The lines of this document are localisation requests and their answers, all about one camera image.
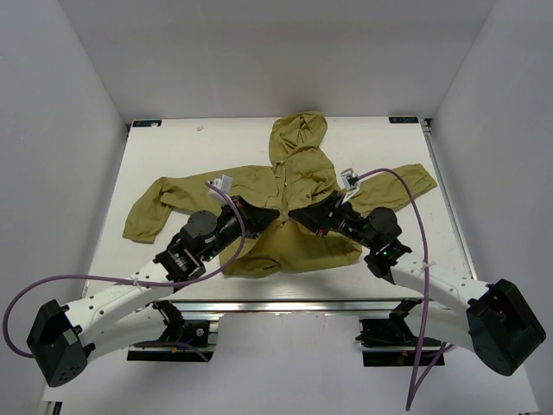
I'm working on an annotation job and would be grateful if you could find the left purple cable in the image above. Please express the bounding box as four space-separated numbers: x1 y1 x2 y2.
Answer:
3 180 247 360

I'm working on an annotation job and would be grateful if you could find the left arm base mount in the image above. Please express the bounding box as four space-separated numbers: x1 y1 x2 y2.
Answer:
127 301 219 363

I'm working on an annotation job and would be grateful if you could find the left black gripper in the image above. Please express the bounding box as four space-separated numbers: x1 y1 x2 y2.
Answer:
200 195 279 263

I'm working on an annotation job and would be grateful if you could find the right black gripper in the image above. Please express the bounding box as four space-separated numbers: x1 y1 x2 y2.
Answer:
289 190 378 250

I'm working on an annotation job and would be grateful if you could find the left blue table label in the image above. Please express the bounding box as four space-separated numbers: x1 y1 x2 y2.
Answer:
131 120 162 128

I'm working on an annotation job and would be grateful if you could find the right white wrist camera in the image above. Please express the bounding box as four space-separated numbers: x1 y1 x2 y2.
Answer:
340 168 360 203

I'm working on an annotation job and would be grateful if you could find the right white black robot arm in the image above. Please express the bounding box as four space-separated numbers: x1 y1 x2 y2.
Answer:
289 192 546 376

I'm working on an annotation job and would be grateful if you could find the right blue table label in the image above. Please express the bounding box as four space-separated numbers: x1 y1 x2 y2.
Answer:
388 116 419 124

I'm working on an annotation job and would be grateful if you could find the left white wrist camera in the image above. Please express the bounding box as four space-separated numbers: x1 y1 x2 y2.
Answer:
208 174 233 195

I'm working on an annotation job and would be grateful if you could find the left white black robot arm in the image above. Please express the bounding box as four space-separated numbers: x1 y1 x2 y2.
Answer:
27 196 279 387

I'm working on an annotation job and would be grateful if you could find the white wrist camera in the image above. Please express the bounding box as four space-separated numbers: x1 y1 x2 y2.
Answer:
208 174 233 195
340 168 360 203

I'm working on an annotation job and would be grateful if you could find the blue table label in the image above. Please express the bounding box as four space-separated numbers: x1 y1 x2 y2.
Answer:
131 120 162 128
388 116 419 124

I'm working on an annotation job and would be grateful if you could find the aluminium table front rail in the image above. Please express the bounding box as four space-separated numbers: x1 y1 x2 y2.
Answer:
172 299 401 313

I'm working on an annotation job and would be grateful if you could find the olive green hooded jacket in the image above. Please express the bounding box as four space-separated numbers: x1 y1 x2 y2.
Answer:
122 110 437 280

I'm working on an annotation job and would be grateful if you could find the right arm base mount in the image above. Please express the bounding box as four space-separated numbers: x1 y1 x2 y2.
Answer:
355 298 423 367

